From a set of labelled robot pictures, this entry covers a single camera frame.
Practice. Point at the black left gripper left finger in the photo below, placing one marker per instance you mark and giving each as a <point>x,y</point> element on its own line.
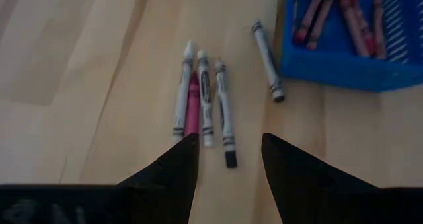
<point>178,171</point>

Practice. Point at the white-wrapped black crayon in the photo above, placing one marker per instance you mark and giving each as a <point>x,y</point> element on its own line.
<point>225,115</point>
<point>268,60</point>

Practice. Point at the magenta paper-wrapped crayon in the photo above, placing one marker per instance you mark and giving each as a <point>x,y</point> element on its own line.
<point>192,108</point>

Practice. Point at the white paper-wrapped crayon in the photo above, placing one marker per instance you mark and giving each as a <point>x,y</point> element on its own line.
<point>205,98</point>
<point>183,92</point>

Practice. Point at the blue plastic basket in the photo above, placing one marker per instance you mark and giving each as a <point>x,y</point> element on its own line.
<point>330,68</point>

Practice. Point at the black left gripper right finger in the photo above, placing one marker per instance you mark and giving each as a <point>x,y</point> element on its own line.
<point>291,184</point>

